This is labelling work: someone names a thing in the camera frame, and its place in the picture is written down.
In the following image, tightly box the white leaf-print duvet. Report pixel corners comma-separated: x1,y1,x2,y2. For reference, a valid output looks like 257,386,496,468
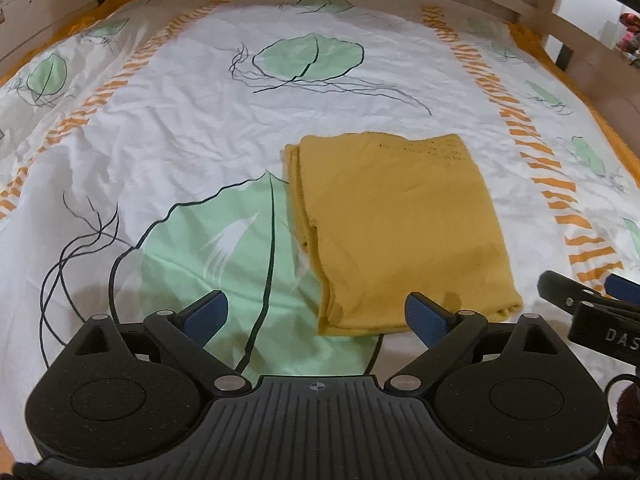
1,0,639,460

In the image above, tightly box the colourful clothes pile background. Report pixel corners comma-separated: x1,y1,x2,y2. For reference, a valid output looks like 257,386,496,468
615,12,640,66

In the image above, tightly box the mustard yellow knit sweater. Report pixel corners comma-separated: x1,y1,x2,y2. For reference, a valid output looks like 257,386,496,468
284,132,523,336

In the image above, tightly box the hand in dark red glove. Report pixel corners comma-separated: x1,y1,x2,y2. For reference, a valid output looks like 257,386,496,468
603,385,640,474

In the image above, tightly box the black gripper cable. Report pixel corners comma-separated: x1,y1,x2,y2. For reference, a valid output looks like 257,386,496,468
603,372,640,430

